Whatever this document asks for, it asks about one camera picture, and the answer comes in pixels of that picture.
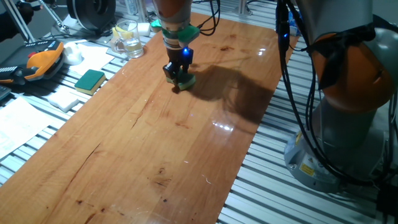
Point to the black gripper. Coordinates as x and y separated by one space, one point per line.
180 54

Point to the curved green and yellow sponge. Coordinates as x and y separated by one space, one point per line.
187 83

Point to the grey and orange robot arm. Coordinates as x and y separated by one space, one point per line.
342 124

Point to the rectangular green and yellow sponge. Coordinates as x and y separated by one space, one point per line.
88 80

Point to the small white block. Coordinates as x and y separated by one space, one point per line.
143 29

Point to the clear glass mug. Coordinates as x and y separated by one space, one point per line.
130 40

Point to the black round spool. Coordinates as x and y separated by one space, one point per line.
90 12

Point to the white foam block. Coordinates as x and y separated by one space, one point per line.
63 101

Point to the blue wet wipe packet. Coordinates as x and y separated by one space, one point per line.
293 29

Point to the thin metal rod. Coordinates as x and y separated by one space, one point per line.
54 17

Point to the orange and black teach pendant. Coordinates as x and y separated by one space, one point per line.
40 62

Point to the printed white paper sheet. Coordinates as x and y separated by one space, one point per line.
18 124

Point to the person in dark clothes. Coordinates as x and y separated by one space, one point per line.
9 28

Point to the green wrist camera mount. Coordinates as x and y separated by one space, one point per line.
188 33

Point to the slanted aluminium frame bar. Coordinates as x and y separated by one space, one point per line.
18 18

